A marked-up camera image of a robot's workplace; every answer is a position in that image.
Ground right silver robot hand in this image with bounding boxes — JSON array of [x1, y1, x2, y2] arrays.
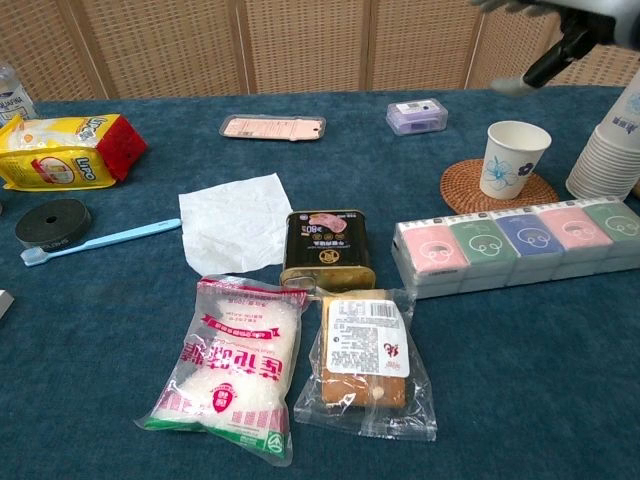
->
[[469, 0, 640, 99]]

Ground white paper cup blue flower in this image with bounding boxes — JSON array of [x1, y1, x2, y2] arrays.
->
[[478, 120, 552, 201]]

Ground brown round woven coaster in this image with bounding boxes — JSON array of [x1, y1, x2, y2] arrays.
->
[[439, 158, 560, 214]]

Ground black round disc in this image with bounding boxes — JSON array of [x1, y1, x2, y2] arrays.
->
[[14, 198, 93, 253]]

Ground stack of white paper cups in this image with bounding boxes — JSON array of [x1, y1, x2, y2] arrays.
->
[[565, 64, 640, 201]]

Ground purple item in clear case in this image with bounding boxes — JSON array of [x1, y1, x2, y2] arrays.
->
[[385, 98, 449, 136]]

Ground multicolour tissue pack bundle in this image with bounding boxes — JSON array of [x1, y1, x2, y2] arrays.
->
[[390, 197, 640, 301]]

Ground wicker folding screen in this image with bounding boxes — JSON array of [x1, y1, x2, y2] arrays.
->
[[0, 0, 640, 104]]

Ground pink card in clear pack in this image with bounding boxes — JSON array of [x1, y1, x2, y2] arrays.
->
[[219, 114, 328, 143]]

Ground black luncheon meat can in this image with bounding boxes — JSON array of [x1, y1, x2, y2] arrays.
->
[[278, 209, 377, 294]]

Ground clear bag with brown cake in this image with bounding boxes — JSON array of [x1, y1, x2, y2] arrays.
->
[[293, 287, 439, 443]]

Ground white paper napkin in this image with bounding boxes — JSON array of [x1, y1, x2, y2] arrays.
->
[[178, 172, 294, 276]]

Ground white sugar bag pink print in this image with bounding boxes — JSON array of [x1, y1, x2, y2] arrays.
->
[[134, 274, 309, 469]]

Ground light blue toothbrush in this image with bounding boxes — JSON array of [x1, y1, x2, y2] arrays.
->
[[19, 217, 182, 268]]

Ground yellow red biscuit bag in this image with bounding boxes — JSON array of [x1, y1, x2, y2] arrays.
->
[[0, 113, 149, 192]]

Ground clear water bottle white cap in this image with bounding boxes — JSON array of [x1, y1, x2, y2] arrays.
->
[[0, 59, 37, 129]]

